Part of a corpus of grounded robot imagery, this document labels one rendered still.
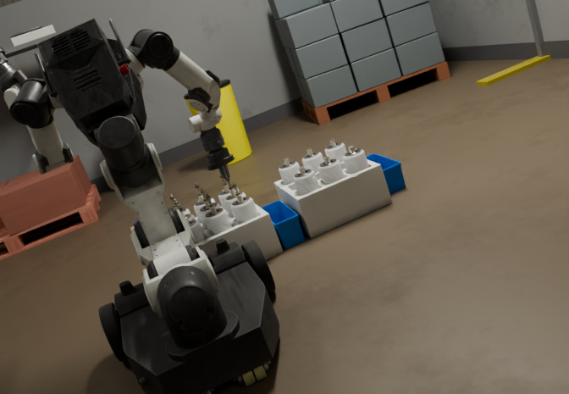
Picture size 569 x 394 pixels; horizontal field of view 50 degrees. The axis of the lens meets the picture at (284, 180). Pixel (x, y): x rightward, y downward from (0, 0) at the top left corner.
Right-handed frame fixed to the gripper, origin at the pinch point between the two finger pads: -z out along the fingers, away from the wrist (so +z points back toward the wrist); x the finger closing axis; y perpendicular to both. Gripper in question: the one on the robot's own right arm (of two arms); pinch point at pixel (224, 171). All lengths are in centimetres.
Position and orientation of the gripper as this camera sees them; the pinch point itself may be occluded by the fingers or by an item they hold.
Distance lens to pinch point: 260.5
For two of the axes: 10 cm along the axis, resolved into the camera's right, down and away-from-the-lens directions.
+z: -3.3, -9.1, -2.6
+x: -7.0, 4.2, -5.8
